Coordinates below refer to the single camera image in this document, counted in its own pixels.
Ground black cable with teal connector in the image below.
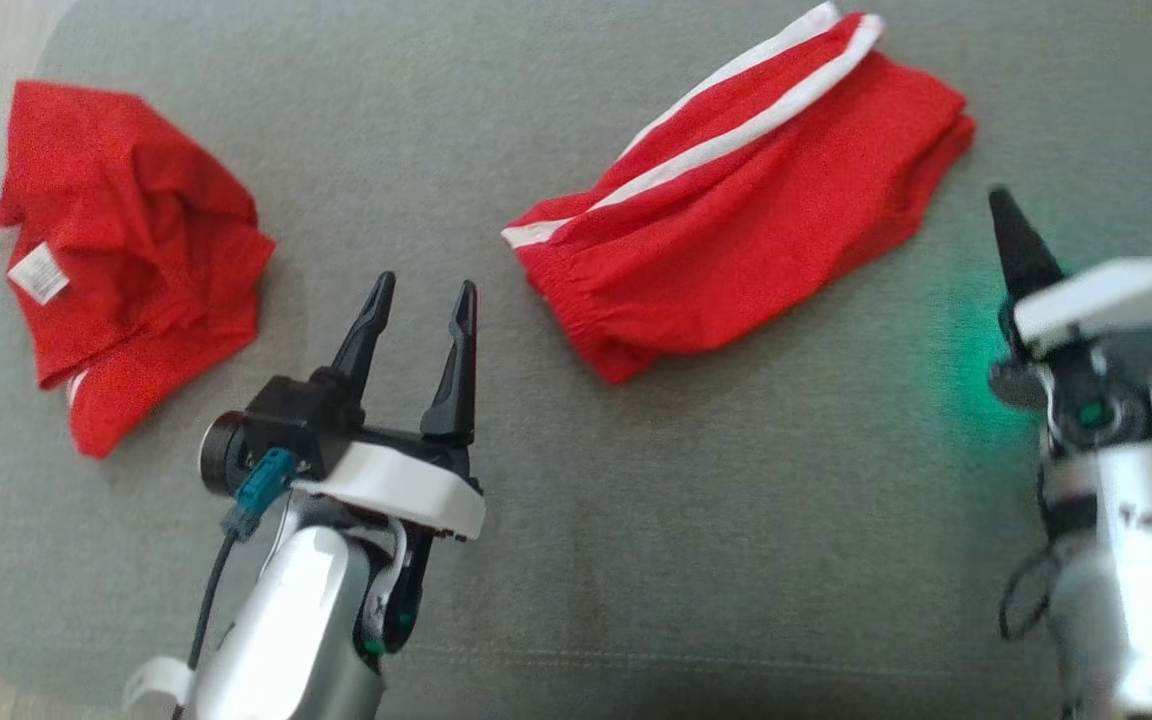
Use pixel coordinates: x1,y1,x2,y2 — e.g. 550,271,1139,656
174,447,297,720

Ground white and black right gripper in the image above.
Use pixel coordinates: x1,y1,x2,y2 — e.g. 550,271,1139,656
988,187,1152,451

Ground white cable label tag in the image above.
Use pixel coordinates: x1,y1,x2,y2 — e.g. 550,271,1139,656
123,655,195,713

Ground thin black looped cable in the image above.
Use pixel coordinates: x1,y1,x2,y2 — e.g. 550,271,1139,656
998,545,1062,641

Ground red and white basketball jersey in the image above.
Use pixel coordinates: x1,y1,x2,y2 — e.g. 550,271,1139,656
0,80,277,459

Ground red shorts with white stripes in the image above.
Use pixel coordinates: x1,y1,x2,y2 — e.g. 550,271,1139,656
501,2,977,386

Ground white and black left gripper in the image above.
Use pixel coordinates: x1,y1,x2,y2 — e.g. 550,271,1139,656
291,272,485,651

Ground large grey sofa seat cushion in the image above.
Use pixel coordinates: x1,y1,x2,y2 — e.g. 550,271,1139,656
0,0,1152,720

